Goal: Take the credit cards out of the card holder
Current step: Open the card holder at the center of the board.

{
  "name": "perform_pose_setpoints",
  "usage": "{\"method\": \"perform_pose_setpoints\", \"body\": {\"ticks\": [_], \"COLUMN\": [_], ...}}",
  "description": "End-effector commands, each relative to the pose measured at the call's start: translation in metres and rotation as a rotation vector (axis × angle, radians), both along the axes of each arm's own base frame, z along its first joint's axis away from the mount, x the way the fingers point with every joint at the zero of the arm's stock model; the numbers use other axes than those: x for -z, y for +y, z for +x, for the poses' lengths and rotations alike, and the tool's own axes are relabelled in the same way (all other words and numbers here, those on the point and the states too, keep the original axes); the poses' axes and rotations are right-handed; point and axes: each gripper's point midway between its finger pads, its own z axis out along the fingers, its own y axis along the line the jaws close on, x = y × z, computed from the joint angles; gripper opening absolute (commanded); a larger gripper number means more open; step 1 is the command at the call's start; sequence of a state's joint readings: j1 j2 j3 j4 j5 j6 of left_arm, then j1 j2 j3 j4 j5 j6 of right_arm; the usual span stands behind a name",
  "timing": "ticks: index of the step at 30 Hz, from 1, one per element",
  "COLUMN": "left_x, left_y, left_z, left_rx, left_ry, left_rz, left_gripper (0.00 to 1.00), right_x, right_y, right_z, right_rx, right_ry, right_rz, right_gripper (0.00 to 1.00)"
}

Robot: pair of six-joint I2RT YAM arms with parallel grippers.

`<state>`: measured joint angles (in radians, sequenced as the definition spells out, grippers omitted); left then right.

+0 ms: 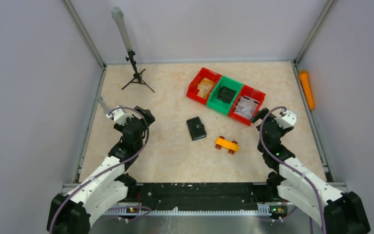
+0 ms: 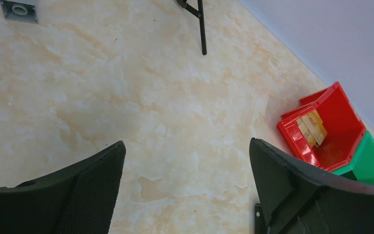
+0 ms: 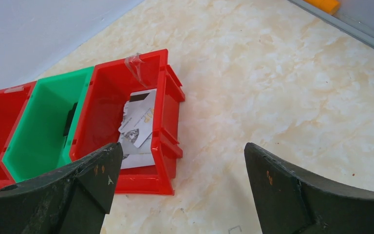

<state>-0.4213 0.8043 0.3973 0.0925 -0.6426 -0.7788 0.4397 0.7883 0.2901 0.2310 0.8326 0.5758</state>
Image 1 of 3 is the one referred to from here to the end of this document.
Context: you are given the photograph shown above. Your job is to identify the black leather card holder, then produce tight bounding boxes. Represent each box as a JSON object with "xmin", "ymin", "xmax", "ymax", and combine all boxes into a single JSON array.
[{"xmin": 186, "ymin": 117, "xmax": 207, "ymax": 141}]

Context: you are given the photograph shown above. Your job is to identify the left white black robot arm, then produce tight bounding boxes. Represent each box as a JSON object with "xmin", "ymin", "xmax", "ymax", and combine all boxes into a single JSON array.
[{"xmin": 47, "ymin": 106, "xmax": 155, "ymax": 234}]

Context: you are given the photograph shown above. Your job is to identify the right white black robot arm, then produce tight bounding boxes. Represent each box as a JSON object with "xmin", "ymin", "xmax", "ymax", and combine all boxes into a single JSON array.
[{"xmin": 250, "ymin": 106, "xmax": 371, "ymax": 234}]

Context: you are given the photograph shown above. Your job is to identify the yellow toy brick car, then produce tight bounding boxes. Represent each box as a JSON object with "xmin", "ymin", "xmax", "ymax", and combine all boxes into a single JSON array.
[{"xmin": 215, "ymin": 136, "xmax": 240, "ymax": 155}]

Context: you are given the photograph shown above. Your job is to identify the red bin with plastic bags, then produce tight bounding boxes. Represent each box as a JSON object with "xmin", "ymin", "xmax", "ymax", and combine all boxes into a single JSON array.
[{"xmin": 228, "ymin": 85, "xmax": 266, "ymax": 126}]

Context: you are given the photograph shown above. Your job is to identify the small grey tool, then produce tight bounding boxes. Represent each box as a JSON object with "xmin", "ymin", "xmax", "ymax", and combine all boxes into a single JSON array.
[{"xmin": 95, "ymin": 96, "xmax": 110, "ymax": 114}]

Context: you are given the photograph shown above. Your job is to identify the green plastic bin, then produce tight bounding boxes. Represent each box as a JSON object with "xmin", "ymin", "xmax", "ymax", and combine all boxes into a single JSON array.
[{"xmin": 206, "ymin": 76, "xmax": 243, "ymax": 115}]

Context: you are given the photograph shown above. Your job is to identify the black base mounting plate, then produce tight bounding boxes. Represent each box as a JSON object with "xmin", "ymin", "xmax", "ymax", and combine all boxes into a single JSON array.
[{"xmin": 120, "ymin": 182, "xmax": 282, "ymax": 212}]

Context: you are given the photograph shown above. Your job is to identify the black items in green bin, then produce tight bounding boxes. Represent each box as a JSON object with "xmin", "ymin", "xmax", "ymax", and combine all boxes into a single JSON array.
[{"xmin": 217, "ymin": 86, "xmax": 236, "ymax": 103}]

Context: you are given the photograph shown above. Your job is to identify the orange flashlight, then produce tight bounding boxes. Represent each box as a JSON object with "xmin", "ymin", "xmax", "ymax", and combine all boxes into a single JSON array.
[{"xmin": 299, "ymin": 70, "xmax": 315, "ymax": 110}]

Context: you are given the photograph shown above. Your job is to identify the red bin with wooden blocks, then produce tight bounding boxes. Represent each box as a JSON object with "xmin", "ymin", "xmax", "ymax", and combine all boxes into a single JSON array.
[{"xmin": 186, "ymin": 67, "xmax": 222, "ymax": 105}]

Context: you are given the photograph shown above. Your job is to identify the black tripod with grey tube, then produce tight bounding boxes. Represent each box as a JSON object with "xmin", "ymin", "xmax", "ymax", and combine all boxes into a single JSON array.
[{"xmin": 111, "ymin": 6, "xmax": 155, "ymax": 93}]

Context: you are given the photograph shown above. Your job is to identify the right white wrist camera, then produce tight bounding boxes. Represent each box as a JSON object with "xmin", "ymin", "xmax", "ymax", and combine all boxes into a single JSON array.
[{"xmin": 275, "ymin": 109, "xmax": 298, "ymax": 129}]

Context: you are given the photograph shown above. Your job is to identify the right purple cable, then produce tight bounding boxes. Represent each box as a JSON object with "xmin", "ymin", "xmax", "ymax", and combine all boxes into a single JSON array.
[{"xmin": 259, "ymin": 106, "xmax": 328, "ymax": 234}]

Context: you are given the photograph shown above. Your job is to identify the purple cable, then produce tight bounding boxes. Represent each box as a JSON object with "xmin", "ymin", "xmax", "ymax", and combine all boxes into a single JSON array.
[
  {"xmin": 259, "ymin": 106, "xmax": 328, "ymax": 234},
  {"xmin": 48, "ymin": 106, "xmax": 150, "ymax": 234}
]

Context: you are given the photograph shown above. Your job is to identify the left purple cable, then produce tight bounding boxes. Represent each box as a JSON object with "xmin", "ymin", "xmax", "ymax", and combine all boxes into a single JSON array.
[{"xmin": 48, "ymin": 106, "xmax": 150, "ymax": 234}]

